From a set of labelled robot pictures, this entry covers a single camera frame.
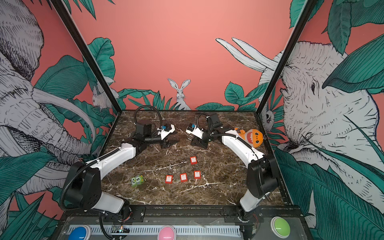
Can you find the pink push button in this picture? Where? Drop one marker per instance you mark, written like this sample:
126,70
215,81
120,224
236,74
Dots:
167,233

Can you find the black mounting rail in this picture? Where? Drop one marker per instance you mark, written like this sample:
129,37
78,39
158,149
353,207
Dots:
230,213

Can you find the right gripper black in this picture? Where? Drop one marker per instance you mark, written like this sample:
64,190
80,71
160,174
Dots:
200,142

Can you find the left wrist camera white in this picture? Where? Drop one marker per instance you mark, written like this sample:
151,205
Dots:
166,130

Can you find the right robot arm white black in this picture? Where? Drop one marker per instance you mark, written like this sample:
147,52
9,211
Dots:
263,172

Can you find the orange shark plush toy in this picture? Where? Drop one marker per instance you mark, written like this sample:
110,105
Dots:
253,137

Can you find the blue push button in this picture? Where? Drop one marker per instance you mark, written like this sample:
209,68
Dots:
80,233

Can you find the green push button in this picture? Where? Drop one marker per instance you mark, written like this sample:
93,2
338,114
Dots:
280,227

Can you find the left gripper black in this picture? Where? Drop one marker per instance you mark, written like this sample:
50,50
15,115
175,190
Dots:
169,142

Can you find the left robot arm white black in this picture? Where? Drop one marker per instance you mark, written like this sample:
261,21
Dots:
83,186

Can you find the white slotted cable duct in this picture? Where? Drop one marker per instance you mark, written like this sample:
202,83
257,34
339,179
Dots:
182,230

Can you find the green monster toy cube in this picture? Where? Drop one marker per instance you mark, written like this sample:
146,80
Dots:
136,181

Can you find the red padlock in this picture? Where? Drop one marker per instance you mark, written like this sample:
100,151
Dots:
193,160
197,175
169,179
184,177

